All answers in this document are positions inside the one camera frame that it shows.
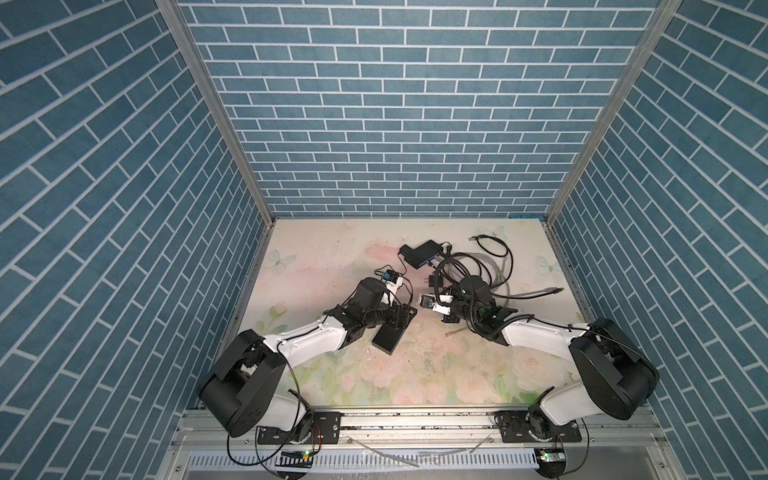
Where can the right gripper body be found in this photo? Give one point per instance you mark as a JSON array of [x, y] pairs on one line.
[[459, 310]]

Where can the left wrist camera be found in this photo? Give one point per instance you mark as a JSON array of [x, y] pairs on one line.
[[393, 281]]

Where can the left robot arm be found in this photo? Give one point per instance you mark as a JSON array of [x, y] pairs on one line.
[[241, 389]]

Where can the long black switch box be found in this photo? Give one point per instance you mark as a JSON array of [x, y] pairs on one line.
[[388, 337]]

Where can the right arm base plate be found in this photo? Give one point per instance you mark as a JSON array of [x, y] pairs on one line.
[[523, 426]]

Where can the aluminium front rail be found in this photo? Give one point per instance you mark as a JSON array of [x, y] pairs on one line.
[[448, 427]]

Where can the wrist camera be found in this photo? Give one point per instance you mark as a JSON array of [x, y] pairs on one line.
[[393, 281], [440, 303]]

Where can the black network switch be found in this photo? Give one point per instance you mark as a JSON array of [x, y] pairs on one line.
[[421, 255]]

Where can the black wall plug adapter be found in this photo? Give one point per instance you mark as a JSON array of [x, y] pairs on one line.
[[402, 271]]

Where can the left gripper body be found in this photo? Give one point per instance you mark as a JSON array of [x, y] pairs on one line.
[[386, 315]]

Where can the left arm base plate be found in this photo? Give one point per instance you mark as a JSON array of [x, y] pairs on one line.
[[326, 425]]

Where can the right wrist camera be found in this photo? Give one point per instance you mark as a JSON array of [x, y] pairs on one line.
[[440, 303]]

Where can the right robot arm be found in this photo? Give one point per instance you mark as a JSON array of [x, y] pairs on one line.
[[614, 377]]

